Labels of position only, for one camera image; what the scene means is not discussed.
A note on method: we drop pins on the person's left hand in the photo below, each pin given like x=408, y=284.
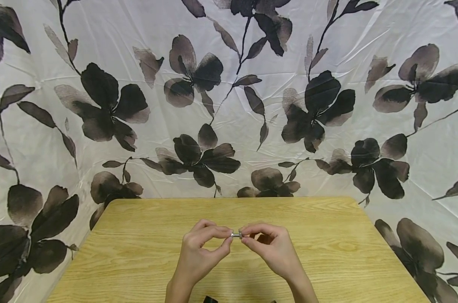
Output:
x=198, y=252

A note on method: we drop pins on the person's right hand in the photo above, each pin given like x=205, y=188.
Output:
x=278, y=252

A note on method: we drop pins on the person's right index finger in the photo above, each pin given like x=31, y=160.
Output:
x=257, y=228

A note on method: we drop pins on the person's left middle finger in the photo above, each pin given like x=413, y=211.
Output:
x=205, y=223

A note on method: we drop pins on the person's left index finger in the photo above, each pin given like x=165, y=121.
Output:
x=214, y=231

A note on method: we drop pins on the person's right thumb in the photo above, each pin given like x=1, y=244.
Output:
x=251, y=245

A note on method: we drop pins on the person's left thumb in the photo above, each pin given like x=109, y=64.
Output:
x=221, y=248

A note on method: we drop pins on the small silver metal cylinder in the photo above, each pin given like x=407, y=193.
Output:
x=236, y=235

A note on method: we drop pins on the person's left forearm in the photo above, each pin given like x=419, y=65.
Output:
x=179, y=290

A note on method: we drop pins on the person's right forearm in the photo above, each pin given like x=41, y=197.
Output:
x=301, y=290

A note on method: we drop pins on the black wrist band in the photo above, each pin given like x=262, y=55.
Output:
x=210, y=300

